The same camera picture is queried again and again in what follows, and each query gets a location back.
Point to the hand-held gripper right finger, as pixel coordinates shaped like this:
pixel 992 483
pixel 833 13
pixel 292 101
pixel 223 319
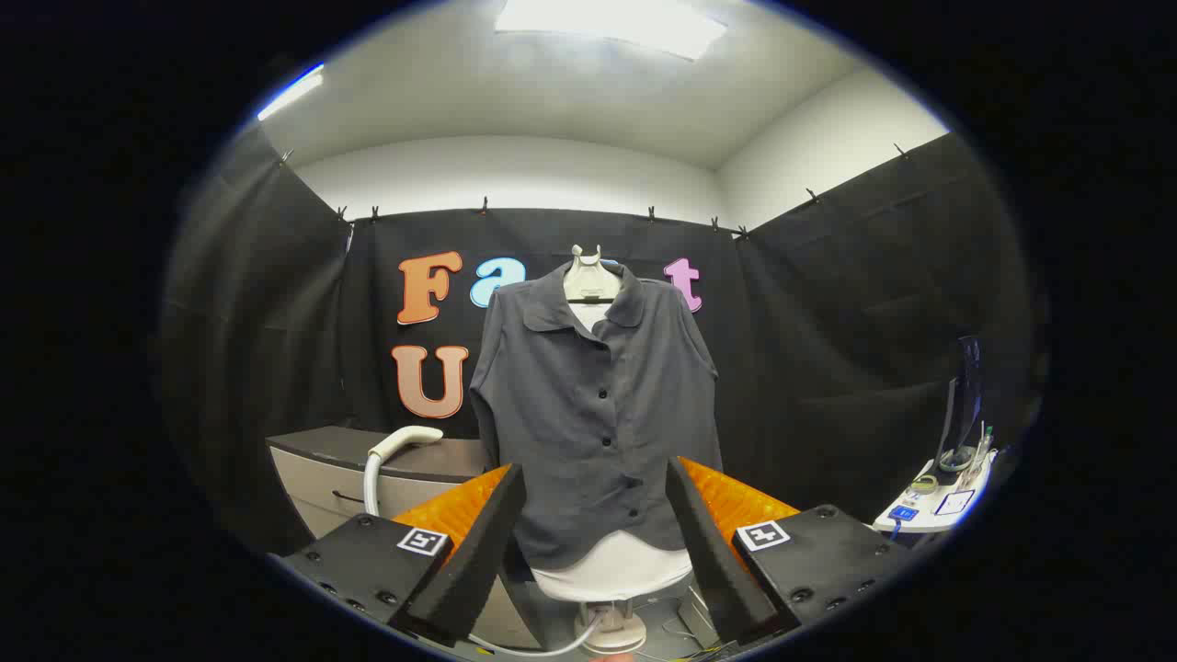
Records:
pixel 708 552

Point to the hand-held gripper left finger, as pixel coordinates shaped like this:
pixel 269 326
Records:
pixel 478 552

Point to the white garment steamer head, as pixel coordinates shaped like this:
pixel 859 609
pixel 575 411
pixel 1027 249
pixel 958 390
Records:
pixel 405 439

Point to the grey button shirt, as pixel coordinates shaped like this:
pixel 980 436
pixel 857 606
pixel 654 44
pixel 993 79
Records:
pixel 588 432

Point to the white mannequin torso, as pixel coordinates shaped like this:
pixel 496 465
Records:
pixel 607 570

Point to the white round stand base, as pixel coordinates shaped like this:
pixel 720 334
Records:
pixel 621 634

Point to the grey drawer cabinet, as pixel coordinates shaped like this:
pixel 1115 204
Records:
pixel 317 478

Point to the black backdrop cloth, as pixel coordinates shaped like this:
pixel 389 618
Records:
pixel 828 368

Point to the white power strip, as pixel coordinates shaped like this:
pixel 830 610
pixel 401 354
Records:
pixel 929 515

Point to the row of black cloth clips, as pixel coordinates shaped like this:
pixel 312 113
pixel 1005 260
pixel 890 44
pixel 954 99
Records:
pixel 485 204

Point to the narrow ceiling light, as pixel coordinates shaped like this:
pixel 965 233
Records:
pixel 290 92

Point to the large ceiling light panel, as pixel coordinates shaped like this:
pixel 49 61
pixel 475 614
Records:
pixel 611 23

